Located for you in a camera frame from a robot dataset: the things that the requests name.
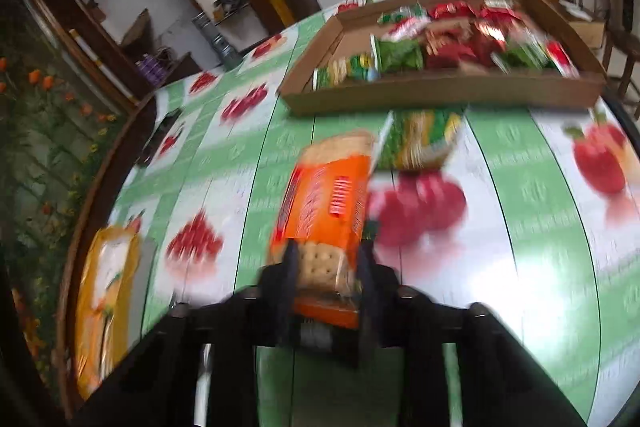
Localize black remote control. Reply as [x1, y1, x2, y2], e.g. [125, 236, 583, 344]
[136, 107, 184, 166]

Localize shallow cardboard box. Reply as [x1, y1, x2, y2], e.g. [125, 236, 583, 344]
[276, 0, 607, 116]

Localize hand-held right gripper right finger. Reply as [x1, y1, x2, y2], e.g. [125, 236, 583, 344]
[356, 241, 587, 427]

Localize purple bottles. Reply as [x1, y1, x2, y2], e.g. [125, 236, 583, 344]
[136, 53, 167, 86]

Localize floral wall poster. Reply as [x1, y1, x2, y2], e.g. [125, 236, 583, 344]
[0, 52, 128, 358]

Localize pile of small snack packets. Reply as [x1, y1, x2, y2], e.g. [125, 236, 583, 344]
[312, 0, 581, 88]

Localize green fruit printed tablecloth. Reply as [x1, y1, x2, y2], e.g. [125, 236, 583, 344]
[102, 0, 640, 427]

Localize green yellow snack packet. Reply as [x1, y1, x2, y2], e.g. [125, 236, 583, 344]
[376, 108, 464, 174]

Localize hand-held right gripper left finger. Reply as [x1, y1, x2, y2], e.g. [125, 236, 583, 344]
[75, 241, 302, 427]

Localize orange plastic bag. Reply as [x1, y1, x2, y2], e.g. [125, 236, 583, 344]
[74, 226, 145, 402]

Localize orange cracker packet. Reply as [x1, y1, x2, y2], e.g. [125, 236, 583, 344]
[269, 129, 377, 329]

